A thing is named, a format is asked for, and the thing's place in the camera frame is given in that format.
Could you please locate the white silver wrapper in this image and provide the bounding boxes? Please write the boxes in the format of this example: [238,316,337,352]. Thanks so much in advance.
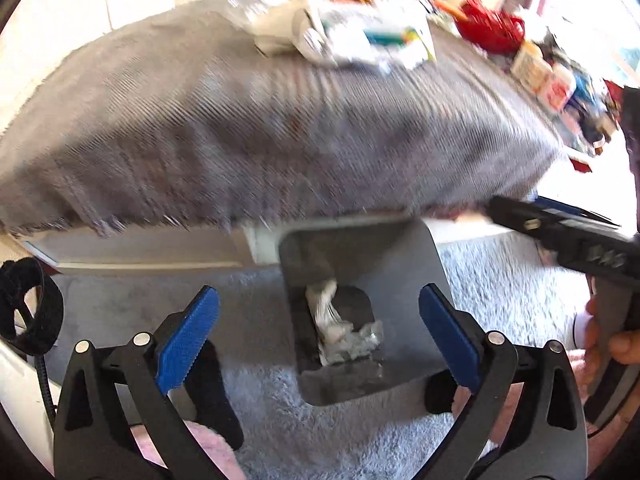
[305,280,384,366]

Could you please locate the green white paper box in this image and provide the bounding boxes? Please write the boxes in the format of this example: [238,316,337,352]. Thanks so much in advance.
[292,0,436,74]

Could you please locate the grey trash bin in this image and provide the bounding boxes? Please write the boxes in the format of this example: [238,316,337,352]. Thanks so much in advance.
[279,220,450,406]

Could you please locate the person's right hand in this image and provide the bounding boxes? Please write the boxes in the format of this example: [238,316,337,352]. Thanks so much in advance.
[585,294,640,374]

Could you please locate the yellow cap white bottle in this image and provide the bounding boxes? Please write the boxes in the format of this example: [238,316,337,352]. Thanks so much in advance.
[510,40,551,94]

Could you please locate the red plastic basket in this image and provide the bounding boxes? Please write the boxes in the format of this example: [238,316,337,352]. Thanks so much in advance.
[454,0,525,55]

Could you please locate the grey plaid tablecloth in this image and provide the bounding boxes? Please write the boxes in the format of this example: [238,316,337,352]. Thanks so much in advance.
[1,0,563,235]

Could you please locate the black velcro strap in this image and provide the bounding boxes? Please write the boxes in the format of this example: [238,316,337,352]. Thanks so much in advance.
[0,257,65,357]

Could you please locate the orange handled tool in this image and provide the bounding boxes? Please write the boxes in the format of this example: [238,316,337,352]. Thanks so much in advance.
[431,0,469,22]

